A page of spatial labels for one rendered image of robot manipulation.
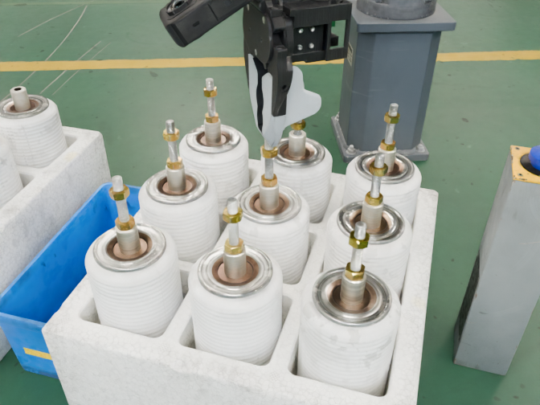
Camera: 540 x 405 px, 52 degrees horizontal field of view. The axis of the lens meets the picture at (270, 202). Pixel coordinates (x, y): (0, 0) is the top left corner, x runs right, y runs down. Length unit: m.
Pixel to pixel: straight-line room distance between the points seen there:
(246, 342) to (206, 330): 0.04
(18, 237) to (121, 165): 0.43
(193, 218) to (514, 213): 0.36
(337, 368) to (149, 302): 0.20
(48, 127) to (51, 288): 0.24
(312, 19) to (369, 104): 0.64
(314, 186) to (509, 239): 0.24
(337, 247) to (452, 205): 0.54
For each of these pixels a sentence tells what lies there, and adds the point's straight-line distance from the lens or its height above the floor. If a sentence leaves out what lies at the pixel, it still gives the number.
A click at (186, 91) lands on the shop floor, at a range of 1.50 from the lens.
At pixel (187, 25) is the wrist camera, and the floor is 0.48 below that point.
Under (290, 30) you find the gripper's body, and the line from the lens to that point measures 0.51.
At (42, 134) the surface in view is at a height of 0.22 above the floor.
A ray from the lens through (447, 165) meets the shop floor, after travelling 1.23.
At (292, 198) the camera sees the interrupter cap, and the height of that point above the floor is 0.25.
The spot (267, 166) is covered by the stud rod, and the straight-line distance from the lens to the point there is 0.61.
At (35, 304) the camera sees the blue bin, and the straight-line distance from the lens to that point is 0.85.
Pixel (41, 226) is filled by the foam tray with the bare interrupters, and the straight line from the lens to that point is 0.87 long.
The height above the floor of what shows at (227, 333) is 0.21.
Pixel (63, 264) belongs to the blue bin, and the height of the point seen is 0.07.
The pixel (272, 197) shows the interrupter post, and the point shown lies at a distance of 0.62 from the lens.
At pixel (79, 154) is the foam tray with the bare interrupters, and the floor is 0.18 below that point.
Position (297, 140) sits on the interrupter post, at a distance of 0.71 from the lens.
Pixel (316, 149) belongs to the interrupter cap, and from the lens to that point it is 0.74.
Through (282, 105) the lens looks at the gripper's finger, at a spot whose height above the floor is 0.39.
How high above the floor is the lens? 0.64
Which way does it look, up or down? 37 degrees down
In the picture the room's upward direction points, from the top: straight up
